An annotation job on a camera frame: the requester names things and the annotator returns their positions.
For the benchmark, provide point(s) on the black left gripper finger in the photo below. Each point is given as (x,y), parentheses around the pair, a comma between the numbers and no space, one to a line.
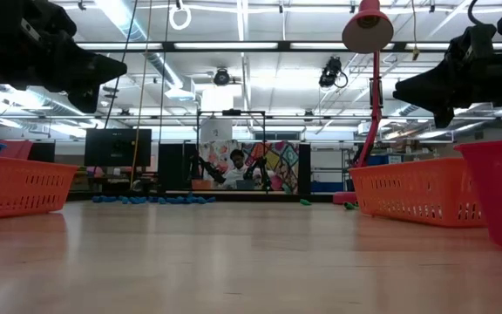
(107,70)
(85,99)

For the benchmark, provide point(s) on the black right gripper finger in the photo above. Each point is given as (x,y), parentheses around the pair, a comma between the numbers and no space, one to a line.
(445,117)
(429,91)

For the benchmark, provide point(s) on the black background robot arm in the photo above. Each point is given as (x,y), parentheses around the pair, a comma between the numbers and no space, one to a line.
(257,168)
(212,171)

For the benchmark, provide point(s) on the black monitor screen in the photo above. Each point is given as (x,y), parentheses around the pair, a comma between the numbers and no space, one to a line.
(116,148)

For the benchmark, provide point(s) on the orange plastic basket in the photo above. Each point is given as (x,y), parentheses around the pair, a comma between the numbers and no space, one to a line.
(24,187)
(408,192)

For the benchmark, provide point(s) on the red desk lamp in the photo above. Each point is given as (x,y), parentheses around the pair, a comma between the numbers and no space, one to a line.
(366,30)

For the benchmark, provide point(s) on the blue eraser cap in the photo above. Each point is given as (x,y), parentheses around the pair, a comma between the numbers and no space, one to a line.
(162,200)
(201,200)
(134,200)
(124,200)
(143,199)
(181,200)
(211,200)
(171,200)
(110,199)
(190,199)
(97,199)

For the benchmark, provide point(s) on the white ceiling light strip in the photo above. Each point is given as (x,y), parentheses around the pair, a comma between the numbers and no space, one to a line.
(216,45)

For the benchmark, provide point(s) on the black cabinet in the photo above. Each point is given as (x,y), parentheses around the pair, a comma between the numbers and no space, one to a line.
(177,165)

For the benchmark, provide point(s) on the green eraser cap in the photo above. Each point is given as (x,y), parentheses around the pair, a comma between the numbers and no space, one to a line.
(349,205)
(305,202)

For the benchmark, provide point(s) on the person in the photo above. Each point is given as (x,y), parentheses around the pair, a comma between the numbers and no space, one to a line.
(237,174)

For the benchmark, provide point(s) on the scattered blue caps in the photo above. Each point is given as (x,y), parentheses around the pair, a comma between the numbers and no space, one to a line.
(242,196)

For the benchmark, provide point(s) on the black ceiling camera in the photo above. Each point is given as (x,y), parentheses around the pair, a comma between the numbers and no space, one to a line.
(221,78)

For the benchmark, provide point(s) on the colourful wall mural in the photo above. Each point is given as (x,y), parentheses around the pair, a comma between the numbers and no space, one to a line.
(283,161)

